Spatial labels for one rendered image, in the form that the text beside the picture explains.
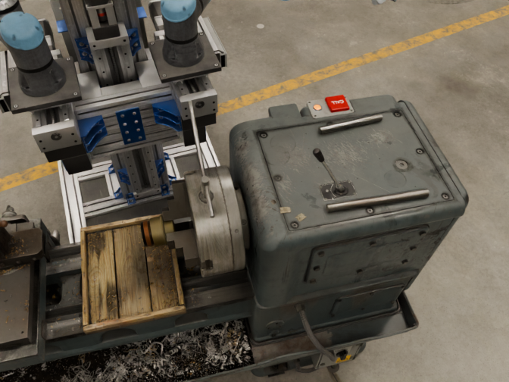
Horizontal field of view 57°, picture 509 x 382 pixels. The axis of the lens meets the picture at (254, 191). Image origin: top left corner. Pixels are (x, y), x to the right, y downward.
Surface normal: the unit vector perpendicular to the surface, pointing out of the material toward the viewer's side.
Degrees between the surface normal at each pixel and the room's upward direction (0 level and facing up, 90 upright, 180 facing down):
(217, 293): 0
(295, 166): 0
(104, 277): 0
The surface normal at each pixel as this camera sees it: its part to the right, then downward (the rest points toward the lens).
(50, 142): 0.34, 0.77
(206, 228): 0.18, 0.04
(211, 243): 0.21, 0.31
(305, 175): 0.04, -0.59
